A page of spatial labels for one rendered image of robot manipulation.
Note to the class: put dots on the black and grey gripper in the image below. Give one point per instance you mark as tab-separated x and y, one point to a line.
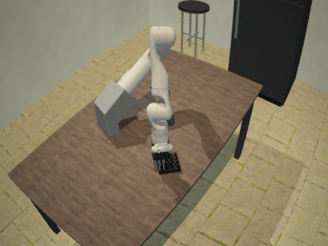
160	149

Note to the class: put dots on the black knob box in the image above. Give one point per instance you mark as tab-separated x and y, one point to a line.
168	166

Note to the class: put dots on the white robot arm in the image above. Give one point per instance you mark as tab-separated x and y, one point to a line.
161	38

